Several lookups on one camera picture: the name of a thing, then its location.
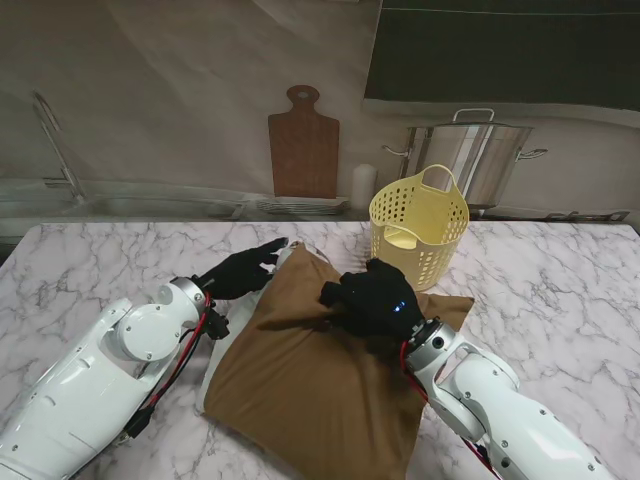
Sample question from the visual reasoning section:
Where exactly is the large steel stockpot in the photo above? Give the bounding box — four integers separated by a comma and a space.
382, 107, 550, 210

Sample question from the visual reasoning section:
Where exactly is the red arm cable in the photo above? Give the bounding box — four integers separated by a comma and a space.
119, 292, 214, 446
398, 339, 501, 476

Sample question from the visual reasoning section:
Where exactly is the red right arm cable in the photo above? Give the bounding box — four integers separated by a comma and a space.
398, 339, 501, 476

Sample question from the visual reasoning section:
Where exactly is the steel kitchen sink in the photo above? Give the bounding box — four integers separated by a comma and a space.
0, 194, 249, 221

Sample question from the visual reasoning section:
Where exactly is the yellow perforated laundry basket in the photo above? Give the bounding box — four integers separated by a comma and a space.
368, 163, 471, 294

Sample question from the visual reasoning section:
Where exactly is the dark range hood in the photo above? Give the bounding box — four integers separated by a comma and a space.
360, 0, 640, 114

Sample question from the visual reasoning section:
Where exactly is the brown pillowcase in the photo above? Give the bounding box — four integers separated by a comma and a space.
201, 245, 475, 465

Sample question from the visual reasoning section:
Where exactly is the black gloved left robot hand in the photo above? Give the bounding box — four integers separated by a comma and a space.
192, 237, 289, 302

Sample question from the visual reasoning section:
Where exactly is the black stove grate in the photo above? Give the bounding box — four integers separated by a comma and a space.
547, 209, 631, 224

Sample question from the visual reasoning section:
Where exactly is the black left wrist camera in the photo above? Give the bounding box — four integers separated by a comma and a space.
204, 308, 231, 341

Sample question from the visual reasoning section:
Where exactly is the stack of white plates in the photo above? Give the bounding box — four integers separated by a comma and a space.
254, 195, 351, 217

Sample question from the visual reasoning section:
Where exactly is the red left arm cable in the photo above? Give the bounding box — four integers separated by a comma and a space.
119, 292, 214, 446

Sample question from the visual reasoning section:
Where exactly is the brown wooden cutting board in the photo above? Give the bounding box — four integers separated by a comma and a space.
267, 84, 341, 199

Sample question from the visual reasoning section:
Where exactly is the chrome kitchen faucet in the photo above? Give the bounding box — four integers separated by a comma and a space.
30, 91, 87, 205

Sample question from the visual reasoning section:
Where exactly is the white pillow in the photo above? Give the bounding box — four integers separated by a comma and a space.
198, 239, 331, 417

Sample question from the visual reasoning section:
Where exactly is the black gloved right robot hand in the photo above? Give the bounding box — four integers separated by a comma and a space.
319, 258, 424, 340

